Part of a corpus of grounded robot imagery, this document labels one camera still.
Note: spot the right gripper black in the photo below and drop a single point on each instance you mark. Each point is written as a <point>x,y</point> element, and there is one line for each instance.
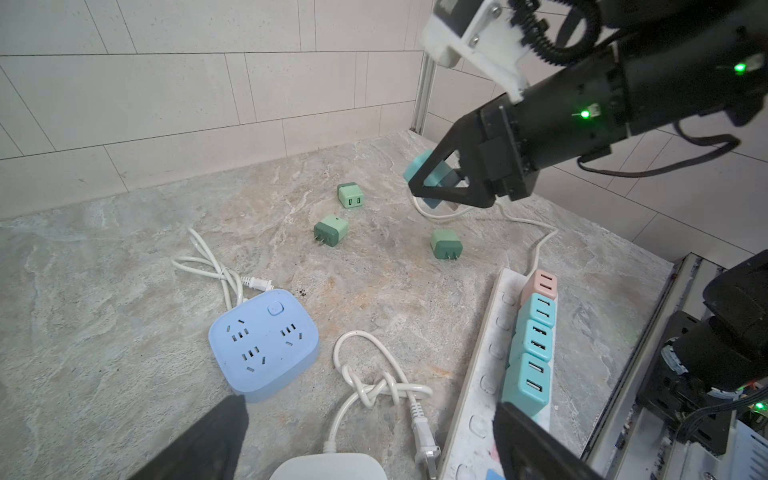
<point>578,112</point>

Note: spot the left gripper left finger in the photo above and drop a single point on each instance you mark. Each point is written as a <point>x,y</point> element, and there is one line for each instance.
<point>209,449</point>

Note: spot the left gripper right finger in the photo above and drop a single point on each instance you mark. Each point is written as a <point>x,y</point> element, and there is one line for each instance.
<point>527,451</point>

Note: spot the white long power strip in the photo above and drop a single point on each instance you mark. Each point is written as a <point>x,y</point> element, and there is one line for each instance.
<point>469,451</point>

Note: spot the pink plug adapter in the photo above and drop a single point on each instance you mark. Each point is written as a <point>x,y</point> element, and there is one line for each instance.
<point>541,282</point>

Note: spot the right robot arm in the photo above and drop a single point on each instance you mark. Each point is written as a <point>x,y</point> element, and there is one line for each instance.
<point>639,65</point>

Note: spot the green plug adapter right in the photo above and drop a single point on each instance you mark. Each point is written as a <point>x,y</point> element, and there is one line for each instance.
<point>445,244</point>

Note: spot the light green plug adapter far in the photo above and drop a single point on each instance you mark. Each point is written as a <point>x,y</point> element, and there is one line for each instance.
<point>350,195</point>

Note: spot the green plug adapter left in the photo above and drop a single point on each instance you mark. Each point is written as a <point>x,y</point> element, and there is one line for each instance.
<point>331,230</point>

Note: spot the white square power socket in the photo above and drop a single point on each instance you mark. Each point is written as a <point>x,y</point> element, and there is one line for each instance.
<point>330,466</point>

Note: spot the blue square power socket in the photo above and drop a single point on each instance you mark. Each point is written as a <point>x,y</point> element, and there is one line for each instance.
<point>264,344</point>

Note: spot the aluminium rail frame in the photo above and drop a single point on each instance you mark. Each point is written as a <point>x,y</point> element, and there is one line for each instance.
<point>691,402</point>

